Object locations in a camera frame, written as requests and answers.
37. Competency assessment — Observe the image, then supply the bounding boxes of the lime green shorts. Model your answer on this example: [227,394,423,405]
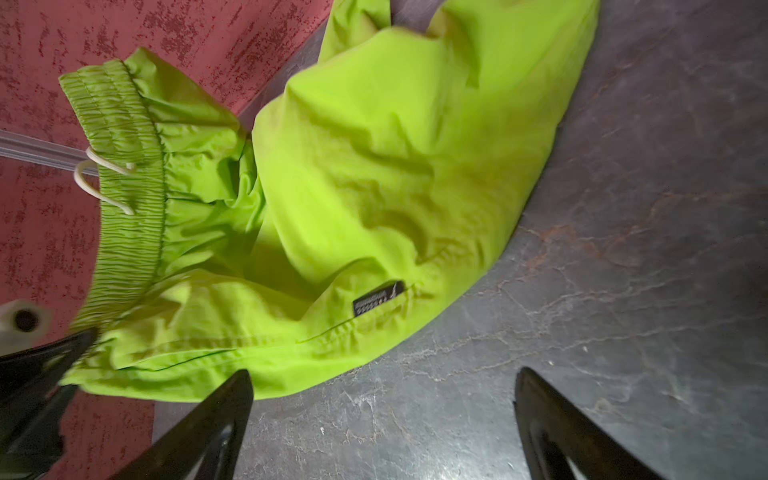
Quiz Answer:
[60,1,600,402]

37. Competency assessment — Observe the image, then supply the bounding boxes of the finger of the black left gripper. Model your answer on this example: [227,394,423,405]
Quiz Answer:
[1,328,98,444]

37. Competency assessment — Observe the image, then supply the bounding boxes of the left aluminium corner post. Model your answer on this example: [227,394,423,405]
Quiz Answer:
[0,130,88,172]

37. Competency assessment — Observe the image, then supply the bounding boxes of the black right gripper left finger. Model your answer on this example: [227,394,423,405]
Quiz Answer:
[113,370,254,479]

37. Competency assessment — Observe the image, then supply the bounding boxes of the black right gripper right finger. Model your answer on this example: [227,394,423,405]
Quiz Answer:
[514,367,660,479]

